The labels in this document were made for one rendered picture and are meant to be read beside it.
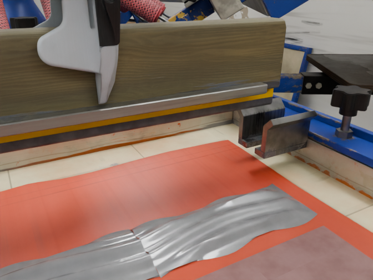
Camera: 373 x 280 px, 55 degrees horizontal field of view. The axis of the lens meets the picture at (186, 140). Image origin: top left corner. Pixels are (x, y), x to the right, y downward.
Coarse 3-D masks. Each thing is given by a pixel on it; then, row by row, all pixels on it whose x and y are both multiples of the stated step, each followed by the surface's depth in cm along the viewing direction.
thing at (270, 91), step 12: (252, 96) 41; (264, 96) 42; (180, 108) 37; (192, 108) 38; (108, 120) 34; (120, 120) 34; (132, 120) 35; (36, 132) 31; (48, 132) 32; (60, 132) 32
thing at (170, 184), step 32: (160, 160) 48; (192, 160) 48; (224, 160) 48; (256, 160) 48; (128, 192) 41; (160, 192) 41; (192, 192) 41; (224, 192) 41; (288, 192) 41; (128, 224) 36; (320, 224) 36; (352, 224) 36; (224, 256) 32; (256, 256) 32; (288, 256) 32; (320, 256) 32; (352, 256) 32
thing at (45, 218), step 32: (0, 192) 41; (32, 192) 41; (64, 192) 41; (96, 192) 41; (0, 224) 36; (32, 224) 36; (64, 224) 36; (96, 224) 36; (0, 256) 31; (32, 256) 31
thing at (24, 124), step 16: (160, 96) 34; (176, 96) 34; (192, 96) 35; (208, 96) 36; (224, 96) 37; (240, 96) 38; (48, 112) 30; (64, 112) 30; (80, 112) 30; (96, 112) 31; (112, 112) 31; (128, 112) 32; (144, 112) 33; (0, 128) 27; (16, 128) 28; (32, 128) 29; (48, 128) 29
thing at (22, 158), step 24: (192, 120) 57; (216, 120) 59; (72, 144) 49; (96, 144) 50; (120, 144) 52; (312, 144) 46; (0, 168) 45; (336, 168) 43; (360, 168) 40; (360, 192) 41
